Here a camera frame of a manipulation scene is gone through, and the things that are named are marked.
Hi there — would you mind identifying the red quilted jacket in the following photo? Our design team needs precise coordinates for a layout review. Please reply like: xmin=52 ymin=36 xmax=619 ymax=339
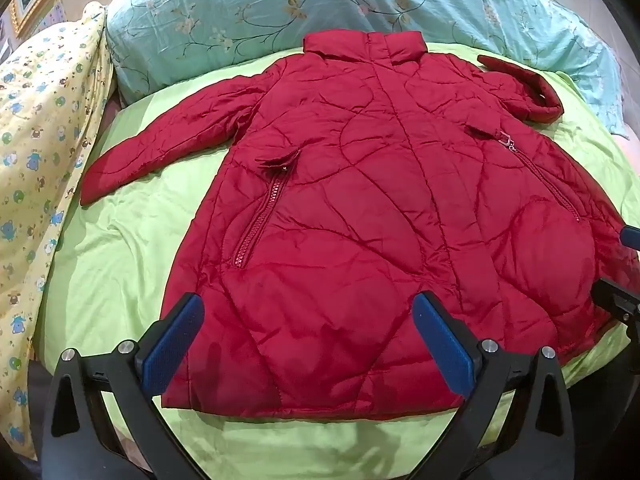
xmin=79 ymin=31 xmax=632 ymax=420

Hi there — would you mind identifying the light green bed sheet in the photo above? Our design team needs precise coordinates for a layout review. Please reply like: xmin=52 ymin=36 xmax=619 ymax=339
xmin=36 ymin=42 xmax=640 ymax=480

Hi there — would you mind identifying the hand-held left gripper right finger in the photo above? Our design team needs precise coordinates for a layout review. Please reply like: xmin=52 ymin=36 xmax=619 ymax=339
xmin=412 ymin=290 xmax=577 ymax=480

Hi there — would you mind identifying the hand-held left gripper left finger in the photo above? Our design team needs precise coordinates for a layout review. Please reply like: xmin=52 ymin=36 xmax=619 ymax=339
xmin=40 ymin=292 xmax=217 ymax=480

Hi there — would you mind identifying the yellow cartoon print blanket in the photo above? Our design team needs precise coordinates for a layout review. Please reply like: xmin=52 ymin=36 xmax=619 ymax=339
xmin=0 ymin=1 xmax=117 ymax=460

